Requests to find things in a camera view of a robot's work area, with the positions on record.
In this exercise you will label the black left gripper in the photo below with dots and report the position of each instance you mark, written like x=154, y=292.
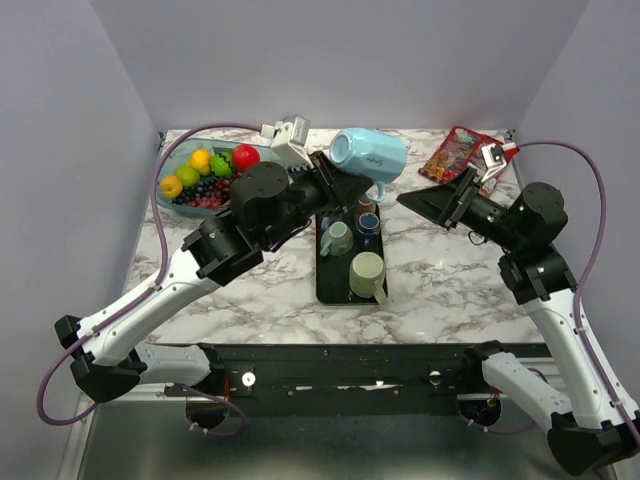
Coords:
x=339, y=188

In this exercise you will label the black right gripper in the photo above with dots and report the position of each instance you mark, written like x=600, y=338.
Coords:
x=441, y=203

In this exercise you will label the light blue hexagonal mug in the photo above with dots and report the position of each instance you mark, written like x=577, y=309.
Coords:
x=370, y=153

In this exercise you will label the mint green bird-print mug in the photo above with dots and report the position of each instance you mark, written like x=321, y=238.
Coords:
x=337, y=240

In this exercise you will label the light green ceramic mug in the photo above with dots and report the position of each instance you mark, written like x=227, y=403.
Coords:
x=367, y=275

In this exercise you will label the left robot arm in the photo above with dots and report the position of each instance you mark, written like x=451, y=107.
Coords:
x=268, y=207

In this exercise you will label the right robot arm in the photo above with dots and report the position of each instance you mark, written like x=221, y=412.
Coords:
x=589, y=425

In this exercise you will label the brown small cup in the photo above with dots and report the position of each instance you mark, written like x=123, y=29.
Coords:
x=364, y=206

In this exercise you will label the dark blue gold-rimmed cup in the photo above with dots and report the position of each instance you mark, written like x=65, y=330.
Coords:
x=368, y=224

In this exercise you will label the red snack packet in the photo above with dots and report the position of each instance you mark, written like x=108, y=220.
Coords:
x=465, y=148

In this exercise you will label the black rectangular tray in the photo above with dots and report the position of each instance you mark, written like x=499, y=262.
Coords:
x=332, y=272

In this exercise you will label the red apple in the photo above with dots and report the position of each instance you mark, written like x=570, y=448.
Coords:
x=244, y=156

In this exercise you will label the green lime with zigzag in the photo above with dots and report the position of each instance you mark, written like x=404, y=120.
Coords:
x=221, y=164

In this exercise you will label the dark grape bunch in basket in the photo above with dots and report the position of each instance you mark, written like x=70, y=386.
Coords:
x=211, y=193

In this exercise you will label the yellow lemon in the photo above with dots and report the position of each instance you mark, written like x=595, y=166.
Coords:
x=200, y=161

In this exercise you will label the teal plastic fruit basket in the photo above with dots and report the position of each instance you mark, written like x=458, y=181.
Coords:
x=181, y=156

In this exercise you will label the orange fruit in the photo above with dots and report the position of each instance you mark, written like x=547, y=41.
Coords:
x=171, y=186

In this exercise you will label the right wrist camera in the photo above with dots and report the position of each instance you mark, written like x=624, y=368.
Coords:
x=493, y=160

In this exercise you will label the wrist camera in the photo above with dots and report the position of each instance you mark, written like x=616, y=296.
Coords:
x=288, y=139
x=493, y=160

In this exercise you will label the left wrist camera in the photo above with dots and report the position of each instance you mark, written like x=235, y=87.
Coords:
x=288, y=139

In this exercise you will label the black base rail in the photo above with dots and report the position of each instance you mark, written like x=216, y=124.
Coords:
x=342, y=379

